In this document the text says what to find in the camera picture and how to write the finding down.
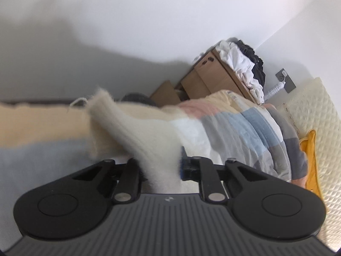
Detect grey wall socket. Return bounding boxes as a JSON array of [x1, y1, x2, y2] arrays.
[[275, 69, 296, 94]]

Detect clear plastic bottle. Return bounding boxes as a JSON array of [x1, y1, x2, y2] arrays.
[[265, 81, 286, 101]]

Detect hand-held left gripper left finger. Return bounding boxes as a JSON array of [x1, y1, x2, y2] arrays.
[[72, 158, 141, 204]]

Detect yellow pillow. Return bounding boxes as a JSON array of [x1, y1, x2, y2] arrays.
[[298, 130, 324, 201]]

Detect wooden nightstand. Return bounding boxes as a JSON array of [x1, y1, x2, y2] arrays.
[[174, 47, 257, 105]]

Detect patchwork quilt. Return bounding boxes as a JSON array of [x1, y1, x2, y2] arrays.
[[0, 89, 309, 192]]

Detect dark grey round object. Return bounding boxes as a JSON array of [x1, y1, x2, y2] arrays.
[[121, 92, 157, 108]]

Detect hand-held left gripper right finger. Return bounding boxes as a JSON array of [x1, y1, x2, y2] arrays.
[[181, 146, 267, 203]]

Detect cardboard box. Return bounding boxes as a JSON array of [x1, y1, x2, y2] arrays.
[[149, 80, 182, 108]]

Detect white clothes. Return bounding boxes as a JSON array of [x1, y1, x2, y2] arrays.
[[215, 40, 265, 105]]

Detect cream quilted headboard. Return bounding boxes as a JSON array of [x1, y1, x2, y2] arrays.
[[276, 77, 341, 251]]

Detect black clothes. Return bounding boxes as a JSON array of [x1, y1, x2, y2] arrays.
[[235, 39, 267, 91]]

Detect cream fluffy sweater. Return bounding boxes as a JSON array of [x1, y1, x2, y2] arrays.
[[70, 87, 185, 194]]

